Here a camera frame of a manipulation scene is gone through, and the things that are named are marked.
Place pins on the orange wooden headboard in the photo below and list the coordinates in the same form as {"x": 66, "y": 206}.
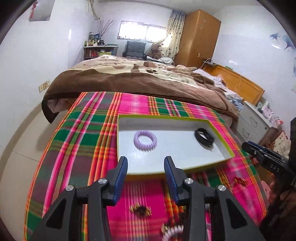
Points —
{"x": 244, "y": 87}

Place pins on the grey bedside drawer cabinet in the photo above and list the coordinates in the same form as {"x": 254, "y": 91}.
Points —
{"x": 253, "y": 126}

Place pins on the floral curtain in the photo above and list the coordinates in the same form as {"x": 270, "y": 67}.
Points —
{"x": 174, "y": 29}

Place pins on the brown teddy bear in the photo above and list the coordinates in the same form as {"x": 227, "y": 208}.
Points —
{"x": 155, "y": 52}

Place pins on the black wristband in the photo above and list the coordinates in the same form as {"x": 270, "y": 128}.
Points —
{"x": 204, "y": 137}

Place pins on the yellow-green white tray box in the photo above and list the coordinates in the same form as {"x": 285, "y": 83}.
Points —
{"x": 175, "y": 138}

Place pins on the brown beige blanket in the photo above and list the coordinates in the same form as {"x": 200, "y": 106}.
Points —
{"x": 118, "y": 74}

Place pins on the black gold hair accessory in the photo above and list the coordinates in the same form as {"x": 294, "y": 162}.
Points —
{"x": 140, "y": 210}

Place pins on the orange wooden wardrobe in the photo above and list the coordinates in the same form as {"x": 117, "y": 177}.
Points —
{"x": 198, "y": 39}

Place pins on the dried branch bouquet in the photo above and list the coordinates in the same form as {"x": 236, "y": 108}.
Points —
{"x": 103, "y": 27}

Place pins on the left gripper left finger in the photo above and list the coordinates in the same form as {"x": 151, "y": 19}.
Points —
{"x": 115, "y": 182}

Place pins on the dark grey chair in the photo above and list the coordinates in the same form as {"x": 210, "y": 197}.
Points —
{"x": 134, "y": 49}

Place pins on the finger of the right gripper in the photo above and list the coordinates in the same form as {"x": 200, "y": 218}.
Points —
{"x": 263, "y": 146}
{"x": 254, "y": 150}

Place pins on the blue dolphin wall sticker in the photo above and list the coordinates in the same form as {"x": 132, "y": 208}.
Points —
{"x": 280, "y": 41}

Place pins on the pink green plaid cloth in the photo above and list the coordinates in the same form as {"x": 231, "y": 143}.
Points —
{"x": 84, "y": 147}

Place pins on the cluttered shelf unit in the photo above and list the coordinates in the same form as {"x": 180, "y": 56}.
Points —
{"x": 91, "y": 52}

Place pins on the wall outlet plate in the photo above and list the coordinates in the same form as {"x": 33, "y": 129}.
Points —
{"x": 44, "y": 86}

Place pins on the red gold knot ornament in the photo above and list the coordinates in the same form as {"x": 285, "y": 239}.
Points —
{"x": 239, "y": 181}

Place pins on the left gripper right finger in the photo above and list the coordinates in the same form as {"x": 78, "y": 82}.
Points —
{"x": 174, "y": 179}

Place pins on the window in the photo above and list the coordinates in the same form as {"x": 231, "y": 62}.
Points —
{"x": 138, "y": 31}

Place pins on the wall electrical panel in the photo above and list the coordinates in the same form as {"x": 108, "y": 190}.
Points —
{"x": 41, "y": 10}

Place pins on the right hand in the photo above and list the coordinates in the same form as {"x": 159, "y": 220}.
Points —
{"x": 272, "y": 194}

